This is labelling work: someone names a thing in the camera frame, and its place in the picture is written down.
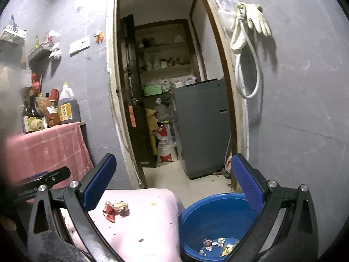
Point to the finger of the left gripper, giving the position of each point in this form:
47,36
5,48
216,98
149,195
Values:
26,189

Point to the red cup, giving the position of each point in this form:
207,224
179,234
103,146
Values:
54,95

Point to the wall wire rack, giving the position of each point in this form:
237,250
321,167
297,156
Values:
43,50

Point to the green box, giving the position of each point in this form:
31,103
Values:
153,90

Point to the white wall switch panel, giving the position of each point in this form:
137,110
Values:
79,45

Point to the pink floral table cloth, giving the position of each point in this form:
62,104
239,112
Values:
150,230

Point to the large vinegar jug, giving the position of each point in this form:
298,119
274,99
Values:
68,107

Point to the white rubber gloves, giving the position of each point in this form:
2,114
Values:
247,17

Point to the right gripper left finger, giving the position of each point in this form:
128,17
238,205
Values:
95,182

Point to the red white sack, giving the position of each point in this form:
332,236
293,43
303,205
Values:
166,151

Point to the red carton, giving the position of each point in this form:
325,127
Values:
111,210

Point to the dark soy sauce bottle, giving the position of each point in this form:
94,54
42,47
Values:
32,113

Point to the orange wall hook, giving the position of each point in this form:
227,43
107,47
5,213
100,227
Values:
99,37

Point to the pink plaid cloth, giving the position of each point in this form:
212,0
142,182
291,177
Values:
47,150

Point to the blue plastic bucket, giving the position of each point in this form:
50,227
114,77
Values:
227,215

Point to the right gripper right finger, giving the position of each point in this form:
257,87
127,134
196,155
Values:
251,181

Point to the grey washing machine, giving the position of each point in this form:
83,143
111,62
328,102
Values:
204,126

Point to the brown sauce pouch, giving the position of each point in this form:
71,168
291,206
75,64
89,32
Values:
49,111

